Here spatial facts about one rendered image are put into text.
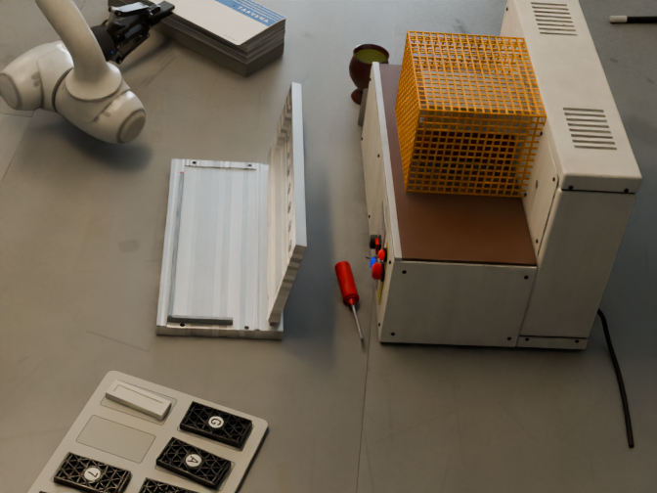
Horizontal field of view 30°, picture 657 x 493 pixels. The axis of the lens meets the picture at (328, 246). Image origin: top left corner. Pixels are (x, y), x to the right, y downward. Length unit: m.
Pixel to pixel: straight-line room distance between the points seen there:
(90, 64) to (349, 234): 0.56
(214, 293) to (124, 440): 0.33
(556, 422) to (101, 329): 0.75
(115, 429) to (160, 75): 0.96
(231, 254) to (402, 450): 0.49
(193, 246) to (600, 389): 0.73
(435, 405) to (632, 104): 1.02
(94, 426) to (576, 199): 0.80
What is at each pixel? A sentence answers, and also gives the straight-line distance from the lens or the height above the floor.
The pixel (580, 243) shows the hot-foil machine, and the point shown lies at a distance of 1.94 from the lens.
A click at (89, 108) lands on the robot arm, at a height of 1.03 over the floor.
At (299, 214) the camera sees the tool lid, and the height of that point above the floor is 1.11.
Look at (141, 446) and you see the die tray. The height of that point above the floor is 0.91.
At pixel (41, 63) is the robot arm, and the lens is 2.39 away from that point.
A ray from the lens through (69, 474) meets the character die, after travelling 1.84.
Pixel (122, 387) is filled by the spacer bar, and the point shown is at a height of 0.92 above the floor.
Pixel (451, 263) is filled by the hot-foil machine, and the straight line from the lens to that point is 1.93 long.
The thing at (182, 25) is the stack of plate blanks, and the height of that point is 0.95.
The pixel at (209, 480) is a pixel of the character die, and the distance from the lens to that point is 1.81.
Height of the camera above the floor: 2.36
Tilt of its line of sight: 42 degrees down
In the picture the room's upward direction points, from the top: 7 degrees clockwise
